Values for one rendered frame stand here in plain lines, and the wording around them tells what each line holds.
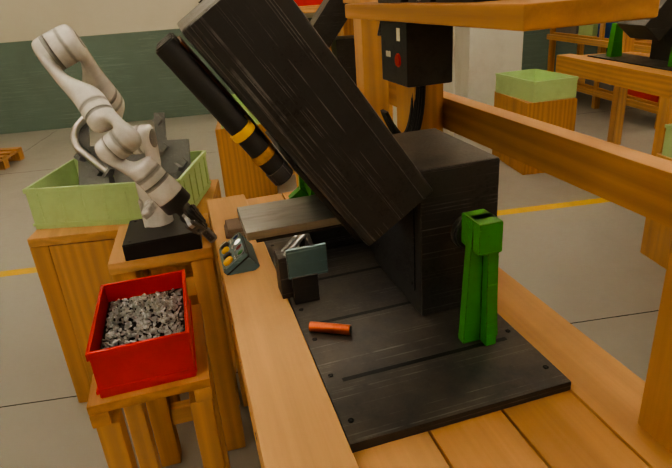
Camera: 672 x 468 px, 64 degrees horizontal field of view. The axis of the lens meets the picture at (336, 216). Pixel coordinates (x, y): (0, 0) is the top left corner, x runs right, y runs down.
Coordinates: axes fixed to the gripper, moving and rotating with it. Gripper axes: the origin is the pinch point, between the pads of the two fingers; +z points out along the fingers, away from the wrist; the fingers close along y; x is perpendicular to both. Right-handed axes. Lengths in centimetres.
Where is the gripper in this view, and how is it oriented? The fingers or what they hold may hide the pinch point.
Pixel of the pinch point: (209, 235)
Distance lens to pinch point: 143.1
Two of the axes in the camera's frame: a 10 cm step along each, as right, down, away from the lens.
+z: 5.9, 7.0, 4.1
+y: -2.2, -3.5, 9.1
